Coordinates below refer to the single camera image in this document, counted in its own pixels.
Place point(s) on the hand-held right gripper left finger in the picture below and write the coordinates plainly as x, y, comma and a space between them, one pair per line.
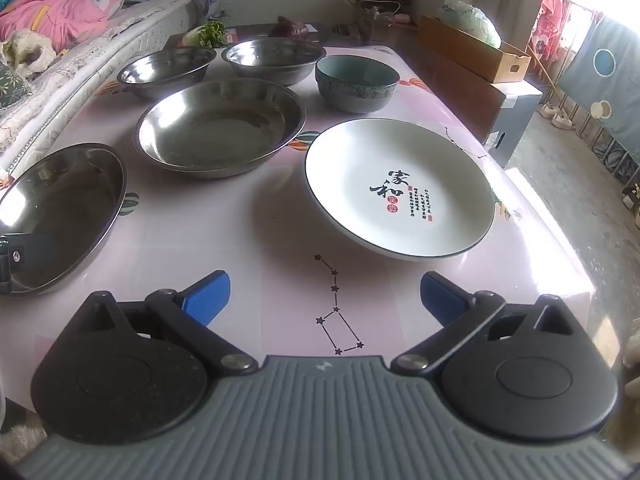
205, 296

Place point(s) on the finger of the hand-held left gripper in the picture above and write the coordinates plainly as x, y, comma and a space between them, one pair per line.
14, 256

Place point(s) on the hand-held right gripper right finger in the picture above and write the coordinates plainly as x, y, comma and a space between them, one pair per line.
440, 296

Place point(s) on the stainless steel plate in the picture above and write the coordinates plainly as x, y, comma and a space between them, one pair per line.
220, 125
60, 200

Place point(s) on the teal ceramic bowl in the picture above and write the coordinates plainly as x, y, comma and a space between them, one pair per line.
357, 87

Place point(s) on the stainless steel bowl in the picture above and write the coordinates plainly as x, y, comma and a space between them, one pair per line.
165, 72
272, 60

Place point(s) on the pink printed tablecloth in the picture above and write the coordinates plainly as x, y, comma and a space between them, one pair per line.
250, 230

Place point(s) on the leaf patterned pillow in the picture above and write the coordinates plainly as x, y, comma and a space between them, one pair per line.
12, 87

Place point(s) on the grey cabinet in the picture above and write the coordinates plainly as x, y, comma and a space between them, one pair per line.
515, 120

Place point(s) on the white fluffy cloth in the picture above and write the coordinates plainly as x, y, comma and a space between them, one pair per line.
30, 52

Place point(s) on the brown wooden cabinet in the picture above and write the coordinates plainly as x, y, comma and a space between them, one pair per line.
450, 90

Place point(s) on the white shoe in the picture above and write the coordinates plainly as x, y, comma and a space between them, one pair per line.
561, 121
547, 110

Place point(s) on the white quilted mattress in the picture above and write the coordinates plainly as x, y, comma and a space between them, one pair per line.
100, 55

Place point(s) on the open cardboard box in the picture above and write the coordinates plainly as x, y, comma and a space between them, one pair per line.
470, 55

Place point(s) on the wooden stick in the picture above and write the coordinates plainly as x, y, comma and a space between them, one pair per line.
545, 74

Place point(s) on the pink quilt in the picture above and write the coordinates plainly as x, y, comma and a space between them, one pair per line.
65, 10

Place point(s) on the flat printed box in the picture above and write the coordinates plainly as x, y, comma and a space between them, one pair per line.
240, 36

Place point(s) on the napa cabbage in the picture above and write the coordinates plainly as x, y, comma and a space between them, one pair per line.
207, 32

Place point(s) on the pale green cabbage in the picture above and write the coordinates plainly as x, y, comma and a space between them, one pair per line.
475, 22

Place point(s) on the blue cloth with circles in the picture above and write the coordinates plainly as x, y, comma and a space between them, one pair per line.
615, 80

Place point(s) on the pink hanging garment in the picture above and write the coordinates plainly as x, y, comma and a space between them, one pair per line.
547, 15

